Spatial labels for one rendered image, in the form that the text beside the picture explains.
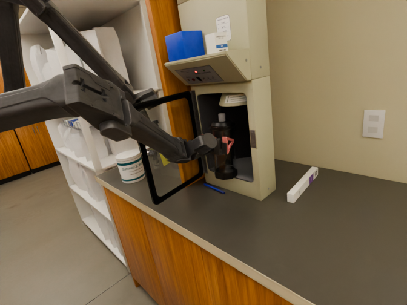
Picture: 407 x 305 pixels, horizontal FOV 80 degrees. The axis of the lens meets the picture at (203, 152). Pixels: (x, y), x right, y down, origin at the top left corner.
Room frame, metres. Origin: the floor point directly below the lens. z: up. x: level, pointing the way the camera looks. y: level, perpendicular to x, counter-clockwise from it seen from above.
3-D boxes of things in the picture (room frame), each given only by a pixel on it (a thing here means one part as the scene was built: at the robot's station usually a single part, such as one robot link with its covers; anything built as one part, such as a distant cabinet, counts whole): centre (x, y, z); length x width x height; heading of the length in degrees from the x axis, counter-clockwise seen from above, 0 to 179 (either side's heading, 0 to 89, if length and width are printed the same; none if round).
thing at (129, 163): (1.28, 0.41, 1.02); 0.13 x 0.13 x 0.15
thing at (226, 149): (0.92, -0.09, 1.18); 0.09 x 0.07 x 0.07; 135
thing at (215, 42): (0.87, -0.10, 1.54); 0.05 x 0.05 x 0.06; 34
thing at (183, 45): (0.99, 0.01, 1.56); 0.10 x 0.10 x 0.09; 41
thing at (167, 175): (0.96, 0.12, 1.19); 0.30 x 0.01 x 0.40; 137
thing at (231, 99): (1.02, -0.18, 1.34); 0.18 x 0.18 x 0.05
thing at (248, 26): (1.05, -0.19, 1.33); 0.32 x 0.25 x 0.77; 41
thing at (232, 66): (0.93, -0.05, 1.46); 0.32 x 0.12 x 0.10; 41
